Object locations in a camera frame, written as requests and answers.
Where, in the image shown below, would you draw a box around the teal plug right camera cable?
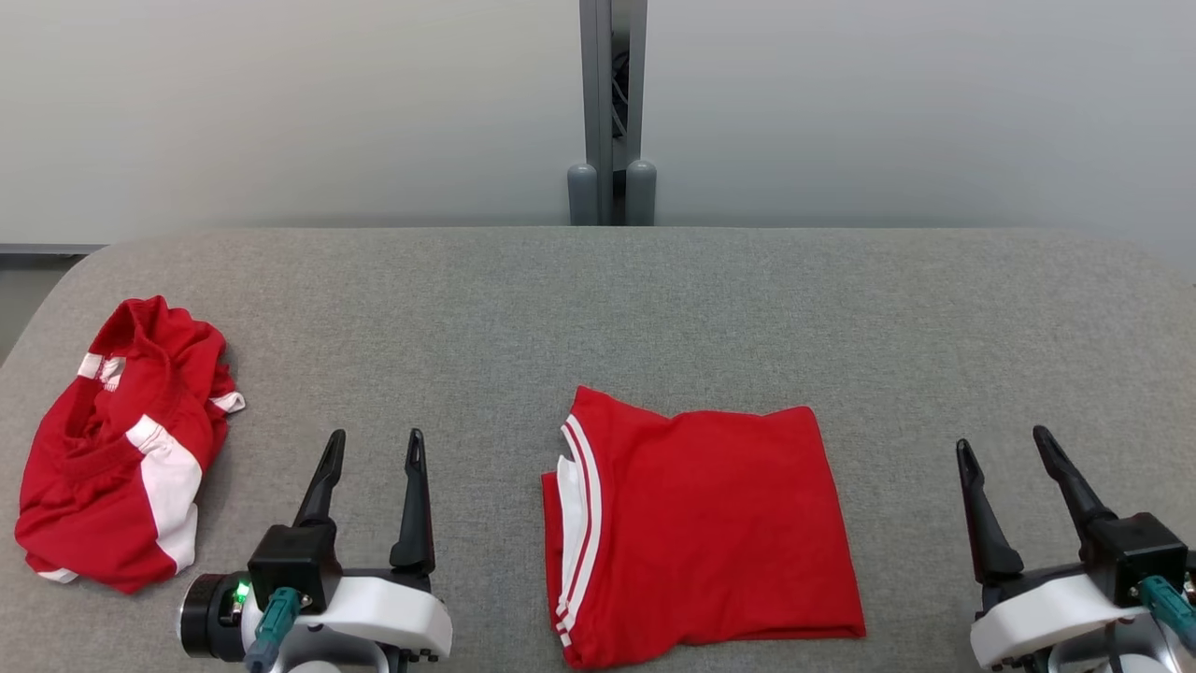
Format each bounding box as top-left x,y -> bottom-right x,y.
1137,574 -> 1196,657

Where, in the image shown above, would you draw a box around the grey metal post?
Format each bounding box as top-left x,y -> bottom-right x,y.
566,0 -> 658,228

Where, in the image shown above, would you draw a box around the grey rounded post bumper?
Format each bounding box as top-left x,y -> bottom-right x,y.
566,163 -> 600,228
625,158 -> 658,228

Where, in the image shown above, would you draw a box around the teal plug camera cable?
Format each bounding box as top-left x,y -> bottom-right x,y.
243,586 -> 303,673
1137,574 -> 1196,657

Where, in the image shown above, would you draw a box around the teal plug left camera cable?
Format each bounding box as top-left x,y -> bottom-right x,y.
243,586 -> 303,673

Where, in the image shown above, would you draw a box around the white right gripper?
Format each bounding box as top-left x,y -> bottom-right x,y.
954,424 -> 1196,673

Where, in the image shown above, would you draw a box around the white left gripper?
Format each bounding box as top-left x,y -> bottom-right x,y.
178,427 -> 455,673

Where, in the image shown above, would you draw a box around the red white basketball jersey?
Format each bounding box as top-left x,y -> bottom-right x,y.
541,384 -> 868,671

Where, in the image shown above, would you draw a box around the red white sports shorts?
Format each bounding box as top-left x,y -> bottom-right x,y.
13,295 -> 247,595

